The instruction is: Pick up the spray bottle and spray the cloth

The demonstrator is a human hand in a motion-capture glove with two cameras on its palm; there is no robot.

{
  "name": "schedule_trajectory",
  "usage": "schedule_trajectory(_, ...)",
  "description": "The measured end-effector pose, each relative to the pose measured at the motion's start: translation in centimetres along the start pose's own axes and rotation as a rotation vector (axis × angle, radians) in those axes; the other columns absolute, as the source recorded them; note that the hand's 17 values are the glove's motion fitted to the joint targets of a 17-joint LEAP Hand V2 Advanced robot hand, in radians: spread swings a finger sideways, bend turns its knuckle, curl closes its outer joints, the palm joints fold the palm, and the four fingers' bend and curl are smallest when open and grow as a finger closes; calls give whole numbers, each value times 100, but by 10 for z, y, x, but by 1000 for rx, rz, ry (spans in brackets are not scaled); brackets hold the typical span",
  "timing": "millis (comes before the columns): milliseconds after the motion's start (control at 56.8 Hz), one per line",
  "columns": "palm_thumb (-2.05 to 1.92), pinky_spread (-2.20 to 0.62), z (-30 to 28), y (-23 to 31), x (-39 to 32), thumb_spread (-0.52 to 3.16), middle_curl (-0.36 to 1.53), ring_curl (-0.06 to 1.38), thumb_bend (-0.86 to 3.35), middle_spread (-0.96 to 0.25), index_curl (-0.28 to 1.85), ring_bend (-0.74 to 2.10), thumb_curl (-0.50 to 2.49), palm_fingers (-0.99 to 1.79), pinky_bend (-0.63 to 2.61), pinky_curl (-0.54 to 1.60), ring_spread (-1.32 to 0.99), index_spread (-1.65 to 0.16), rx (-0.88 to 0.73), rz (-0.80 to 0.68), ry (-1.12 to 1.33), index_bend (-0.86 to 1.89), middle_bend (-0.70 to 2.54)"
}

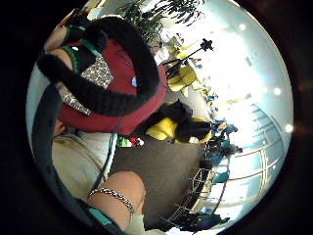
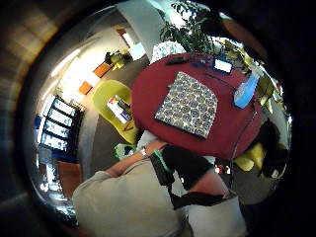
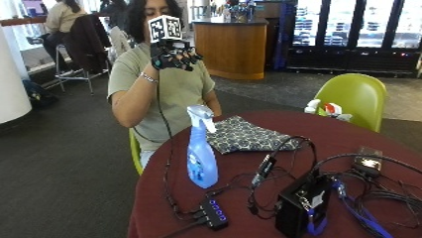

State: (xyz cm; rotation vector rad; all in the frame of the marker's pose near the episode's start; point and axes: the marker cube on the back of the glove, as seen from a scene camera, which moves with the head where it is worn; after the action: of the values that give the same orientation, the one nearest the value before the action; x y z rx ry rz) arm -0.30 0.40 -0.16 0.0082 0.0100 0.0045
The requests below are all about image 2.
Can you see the silver wristwatch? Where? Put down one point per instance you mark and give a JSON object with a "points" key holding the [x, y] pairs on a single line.
{"points": [[143, 152]]}

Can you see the green and white bag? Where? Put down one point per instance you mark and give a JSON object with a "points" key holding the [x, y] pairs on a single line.
{"points": [[123, 151]]}

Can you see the person in beige shirt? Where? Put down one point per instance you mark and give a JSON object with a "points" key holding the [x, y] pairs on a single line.
{"points": [[131, 200]]}

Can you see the blue patterned square cloth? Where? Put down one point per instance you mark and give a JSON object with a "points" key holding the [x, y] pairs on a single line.
{"points": [[187, 103]]}

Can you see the white box with print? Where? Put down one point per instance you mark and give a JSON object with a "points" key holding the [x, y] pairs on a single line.
{"points": [[118, 110]]}

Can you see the yellow chair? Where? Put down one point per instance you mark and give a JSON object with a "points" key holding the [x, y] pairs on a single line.
{"points": [[252, 158]]}

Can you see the yellow-green chair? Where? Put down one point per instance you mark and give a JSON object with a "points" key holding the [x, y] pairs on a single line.
{"points": [[107, 95]]}

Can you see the black remote control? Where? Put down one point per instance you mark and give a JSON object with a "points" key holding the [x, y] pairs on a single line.
{"points": [[177, 60]]}

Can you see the black framed window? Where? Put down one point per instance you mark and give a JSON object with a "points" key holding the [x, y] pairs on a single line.
{"points": [[59, 126]]}

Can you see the black bag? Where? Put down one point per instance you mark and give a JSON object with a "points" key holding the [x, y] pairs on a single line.
{"points": [[271, 148]]}

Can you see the orange panel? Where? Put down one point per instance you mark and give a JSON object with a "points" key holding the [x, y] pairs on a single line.
{"points": [[85, 88], [102, 69]]}

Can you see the white patterned chair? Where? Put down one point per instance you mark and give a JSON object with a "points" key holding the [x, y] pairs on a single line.
{"points": [[166, 49]]}

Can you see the green potted plant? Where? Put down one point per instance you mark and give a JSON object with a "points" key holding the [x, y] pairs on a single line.
{"points": [[191, 33]]}

